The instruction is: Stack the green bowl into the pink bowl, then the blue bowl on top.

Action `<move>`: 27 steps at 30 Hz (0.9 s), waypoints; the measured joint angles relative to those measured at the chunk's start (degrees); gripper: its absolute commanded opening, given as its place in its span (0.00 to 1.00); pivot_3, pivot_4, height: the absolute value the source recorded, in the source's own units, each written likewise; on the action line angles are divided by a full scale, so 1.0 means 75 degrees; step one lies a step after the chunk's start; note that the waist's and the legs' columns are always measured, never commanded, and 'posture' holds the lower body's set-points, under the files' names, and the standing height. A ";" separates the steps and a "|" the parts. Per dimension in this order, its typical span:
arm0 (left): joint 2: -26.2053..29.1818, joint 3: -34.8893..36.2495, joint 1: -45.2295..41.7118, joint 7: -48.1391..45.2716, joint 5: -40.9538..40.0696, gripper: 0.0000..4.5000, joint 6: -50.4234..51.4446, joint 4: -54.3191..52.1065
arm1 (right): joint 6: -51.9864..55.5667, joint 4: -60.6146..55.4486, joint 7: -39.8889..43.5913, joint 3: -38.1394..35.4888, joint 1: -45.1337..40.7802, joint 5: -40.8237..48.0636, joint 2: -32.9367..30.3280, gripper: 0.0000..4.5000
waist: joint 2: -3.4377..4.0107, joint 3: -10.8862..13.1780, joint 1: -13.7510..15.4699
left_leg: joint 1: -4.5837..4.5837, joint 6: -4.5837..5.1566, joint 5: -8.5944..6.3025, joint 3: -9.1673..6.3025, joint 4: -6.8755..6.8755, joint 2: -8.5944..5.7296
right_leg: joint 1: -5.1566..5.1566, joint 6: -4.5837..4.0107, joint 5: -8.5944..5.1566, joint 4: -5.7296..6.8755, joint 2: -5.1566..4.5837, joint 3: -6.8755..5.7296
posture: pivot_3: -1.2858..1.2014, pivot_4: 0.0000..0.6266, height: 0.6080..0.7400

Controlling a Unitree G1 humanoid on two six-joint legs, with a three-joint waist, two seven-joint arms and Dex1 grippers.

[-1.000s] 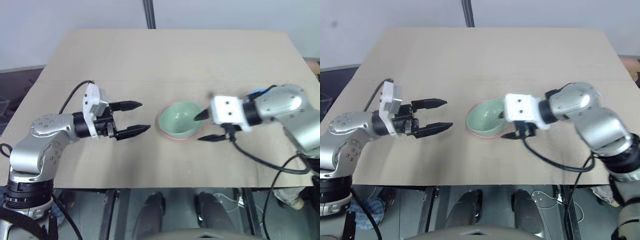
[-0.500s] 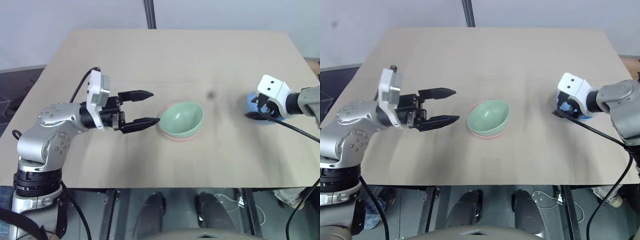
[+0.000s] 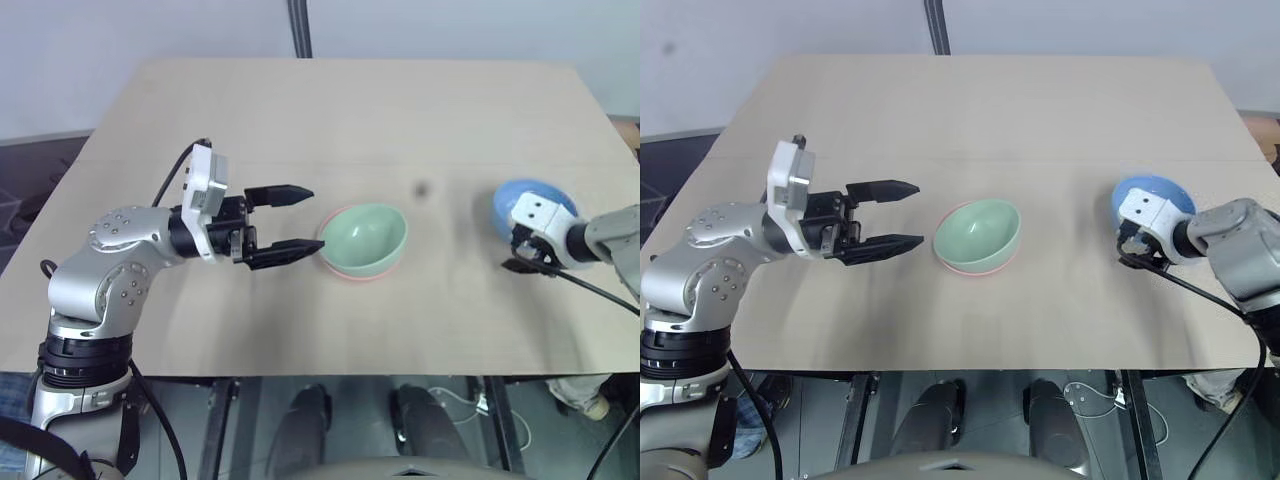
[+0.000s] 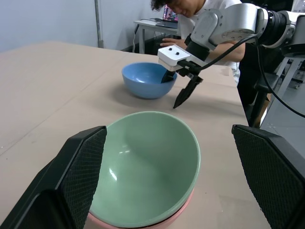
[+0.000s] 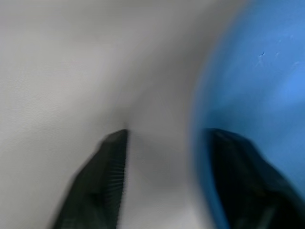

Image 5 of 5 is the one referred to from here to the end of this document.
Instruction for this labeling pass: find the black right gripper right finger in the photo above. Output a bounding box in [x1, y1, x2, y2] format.
[204, 127, 305, 229]

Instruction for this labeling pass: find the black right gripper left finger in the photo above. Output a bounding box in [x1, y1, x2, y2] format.
[51, 129, 129, 229]

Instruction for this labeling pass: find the blue bowl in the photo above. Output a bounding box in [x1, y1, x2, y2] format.
[189, 0, 305, 229]

